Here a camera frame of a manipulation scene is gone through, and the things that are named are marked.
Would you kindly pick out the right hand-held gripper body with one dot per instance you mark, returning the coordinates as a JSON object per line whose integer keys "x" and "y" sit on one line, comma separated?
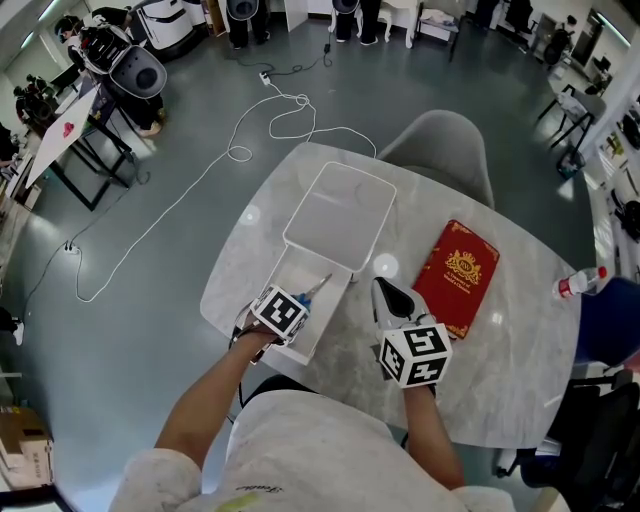
{"x": 417, "y": 352}

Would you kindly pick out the person's left forearm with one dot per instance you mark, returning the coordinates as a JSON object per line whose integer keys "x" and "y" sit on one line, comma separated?
{"x": 215, "y": 395}

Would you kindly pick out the black office chair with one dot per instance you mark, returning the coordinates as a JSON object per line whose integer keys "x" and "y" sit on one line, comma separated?
{"x": 595, "y": 440}

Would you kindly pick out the blue chair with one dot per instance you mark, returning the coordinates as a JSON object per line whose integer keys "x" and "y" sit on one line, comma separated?
{"x": 612, "y": 325}

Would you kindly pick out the grey shell chair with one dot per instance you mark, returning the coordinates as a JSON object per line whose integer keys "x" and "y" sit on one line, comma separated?
{"x": 440, "y": 150}

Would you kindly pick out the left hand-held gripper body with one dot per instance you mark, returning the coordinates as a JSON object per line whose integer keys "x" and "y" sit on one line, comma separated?
{"x": 278, "y": 311}

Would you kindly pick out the white carved table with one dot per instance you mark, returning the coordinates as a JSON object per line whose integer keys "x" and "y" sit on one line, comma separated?
{"x": 400, "y": 15}

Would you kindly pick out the brown cardboard box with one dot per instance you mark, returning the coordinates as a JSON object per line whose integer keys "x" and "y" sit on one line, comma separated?
{"x": 25, "y": 447}

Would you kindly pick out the person's white shirt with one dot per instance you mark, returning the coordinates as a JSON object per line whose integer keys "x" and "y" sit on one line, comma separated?
{"x": 310, "y": 460}

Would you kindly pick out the white box with lid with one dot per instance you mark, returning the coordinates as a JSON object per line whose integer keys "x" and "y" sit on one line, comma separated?
{"x": 340, "y": 220}

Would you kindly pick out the black-framed table with white top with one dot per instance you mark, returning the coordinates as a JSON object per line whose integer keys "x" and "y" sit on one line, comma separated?
{"x": 60, "y": 135}

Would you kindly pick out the black-legged chair with white cloth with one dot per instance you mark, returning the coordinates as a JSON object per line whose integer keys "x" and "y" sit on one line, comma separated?
{"x": 575, "y": 107}

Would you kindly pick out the plastic bottle with red label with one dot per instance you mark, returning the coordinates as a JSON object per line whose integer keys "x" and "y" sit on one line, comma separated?
{"x": 580, "y": 282}

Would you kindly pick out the small floor power strip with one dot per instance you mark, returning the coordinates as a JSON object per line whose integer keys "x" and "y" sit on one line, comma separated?
{"x": 71, "y": 247}

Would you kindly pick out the person's right forearm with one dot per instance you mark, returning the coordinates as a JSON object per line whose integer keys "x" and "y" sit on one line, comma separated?
{"x": 432, "y": 435}

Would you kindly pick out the white power strip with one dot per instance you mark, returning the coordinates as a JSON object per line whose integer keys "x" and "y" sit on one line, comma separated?
{"x": 264, "y": 76}

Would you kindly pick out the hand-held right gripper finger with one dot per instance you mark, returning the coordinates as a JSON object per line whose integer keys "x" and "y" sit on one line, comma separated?
{"x": 412, "y": 305}
{"x": 381, "y": 305}

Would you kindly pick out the dark waste bin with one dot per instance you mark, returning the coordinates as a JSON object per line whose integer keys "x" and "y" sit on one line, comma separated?
{"x": 571, "y": 164}

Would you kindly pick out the red book with gold print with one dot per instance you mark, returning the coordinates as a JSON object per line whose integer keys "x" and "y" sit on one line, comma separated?
{"x": 457, "y": 277}

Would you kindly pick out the white and black robot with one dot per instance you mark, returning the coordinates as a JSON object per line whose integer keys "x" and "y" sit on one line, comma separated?
{"x": 132, "y": 65}

